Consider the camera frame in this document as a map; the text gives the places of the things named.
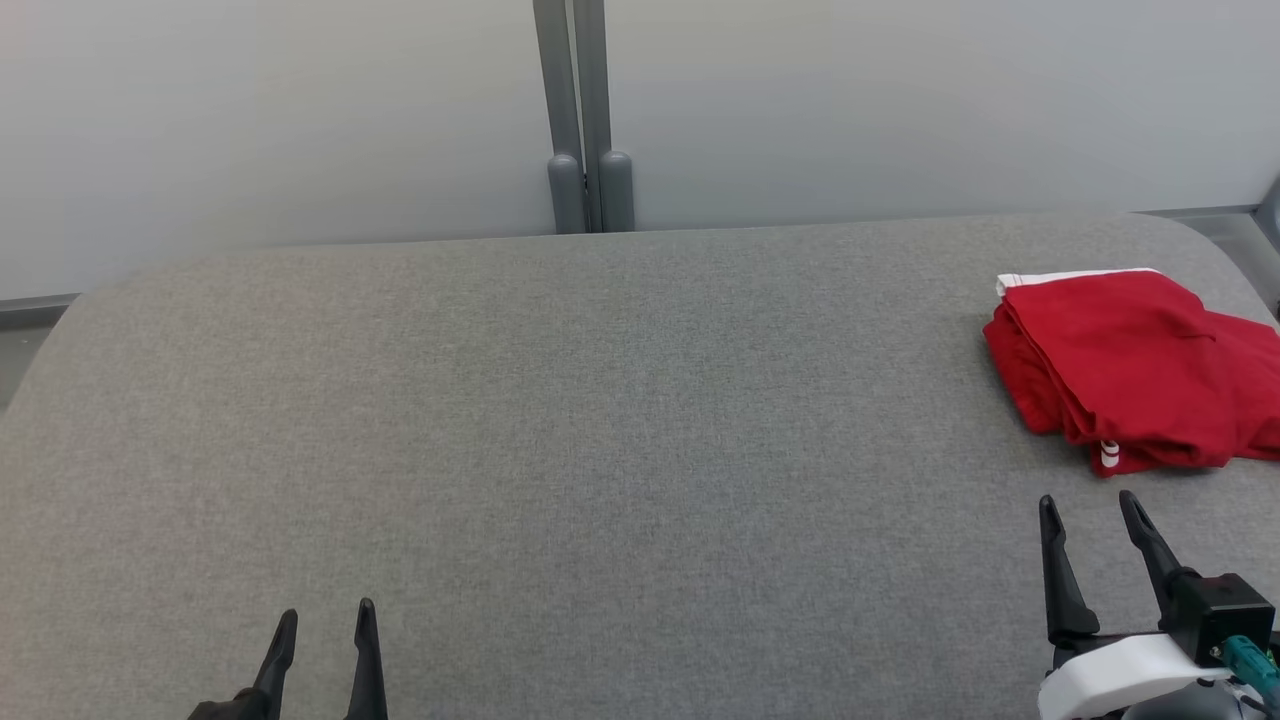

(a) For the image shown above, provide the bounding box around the red shirt with white trim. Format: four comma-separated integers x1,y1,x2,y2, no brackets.
983,268,1233,451

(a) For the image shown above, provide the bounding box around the grey partition post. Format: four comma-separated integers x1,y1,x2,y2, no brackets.
572,0,636,233
533,0,588,236

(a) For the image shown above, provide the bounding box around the grey fabric sofa seat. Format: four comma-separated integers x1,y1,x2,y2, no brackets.
0,212,1280,720

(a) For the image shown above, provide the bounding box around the teal plug camera cable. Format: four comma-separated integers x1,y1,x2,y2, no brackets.
1222,635,1280,716

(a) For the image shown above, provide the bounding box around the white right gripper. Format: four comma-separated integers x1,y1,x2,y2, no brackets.
1036,490,1241,720

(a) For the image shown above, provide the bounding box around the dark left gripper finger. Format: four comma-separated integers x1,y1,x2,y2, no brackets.
345,598,389,720
188,609,299,720

